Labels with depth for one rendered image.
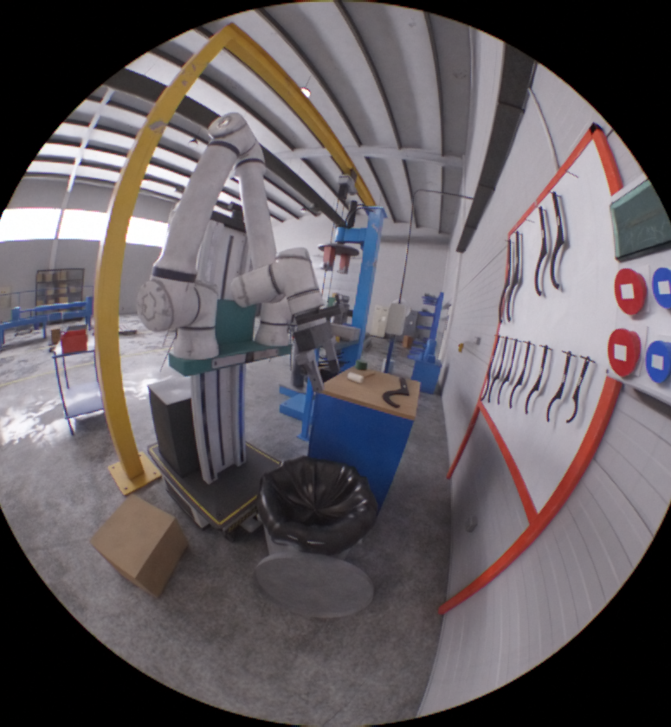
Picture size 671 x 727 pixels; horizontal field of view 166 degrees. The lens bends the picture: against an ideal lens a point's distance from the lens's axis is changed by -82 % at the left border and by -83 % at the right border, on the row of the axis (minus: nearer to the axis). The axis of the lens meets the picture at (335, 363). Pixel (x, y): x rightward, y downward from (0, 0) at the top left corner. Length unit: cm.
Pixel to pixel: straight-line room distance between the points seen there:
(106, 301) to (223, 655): 197
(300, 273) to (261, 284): 10
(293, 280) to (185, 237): 36
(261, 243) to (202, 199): 24
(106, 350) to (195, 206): 118
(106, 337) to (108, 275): 37
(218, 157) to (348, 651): 201
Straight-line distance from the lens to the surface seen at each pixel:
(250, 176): 89
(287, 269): 57
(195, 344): 88
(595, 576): 84
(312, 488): 119
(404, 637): 154
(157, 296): 72
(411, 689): 154
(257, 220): 79
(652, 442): 77
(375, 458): 138
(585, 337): 103
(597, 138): 124
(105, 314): 166
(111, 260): 166
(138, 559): 135
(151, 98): 636
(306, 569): 111
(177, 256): 74
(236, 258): 126
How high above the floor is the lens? 141
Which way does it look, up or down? 14 degrees down
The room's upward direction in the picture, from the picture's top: 9 degrees clockwise
